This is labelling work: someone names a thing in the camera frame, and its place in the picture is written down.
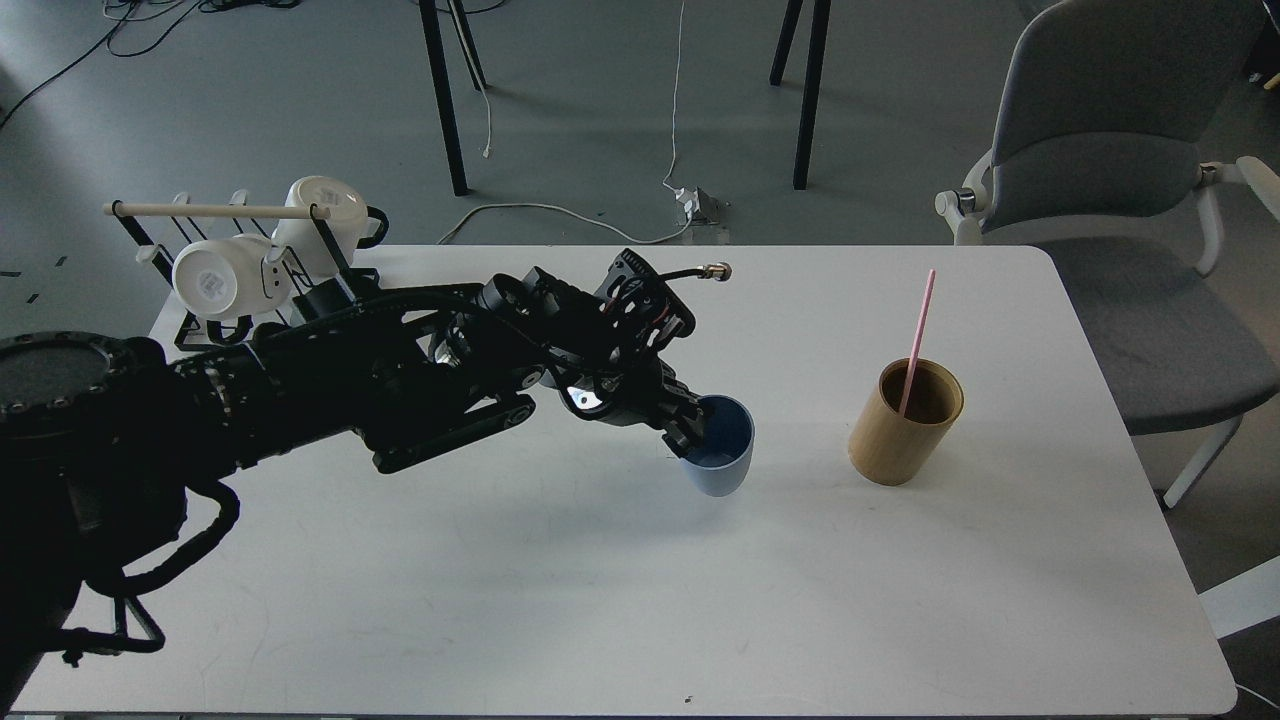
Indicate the black table leg right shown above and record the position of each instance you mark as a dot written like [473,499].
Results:
[814,65]

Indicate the black wire mug rack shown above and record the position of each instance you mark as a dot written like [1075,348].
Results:
[317,244]

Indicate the bamboo cylindrical holder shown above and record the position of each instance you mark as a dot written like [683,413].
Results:
[900,427]

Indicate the white mug front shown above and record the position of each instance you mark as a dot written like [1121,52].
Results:
[222,280]

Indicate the blue plastic cup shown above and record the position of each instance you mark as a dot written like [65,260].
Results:
[720,464]

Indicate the black table leg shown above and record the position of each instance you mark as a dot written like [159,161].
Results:
[814,65]
[441,81]

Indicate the white power adapter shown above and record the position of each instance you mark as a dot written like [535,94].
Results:
[697,207]

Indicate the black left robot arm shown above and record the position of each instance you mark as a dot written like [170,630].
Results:
[115,461]

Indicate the pink chopstick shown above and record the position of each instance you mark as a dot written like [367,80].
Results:
[917,342]

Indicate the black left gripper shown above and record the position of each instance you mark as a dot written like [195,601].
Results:
[648,392]

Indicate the black table leg left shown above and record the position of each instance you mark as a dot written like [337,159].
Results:
[441,81]

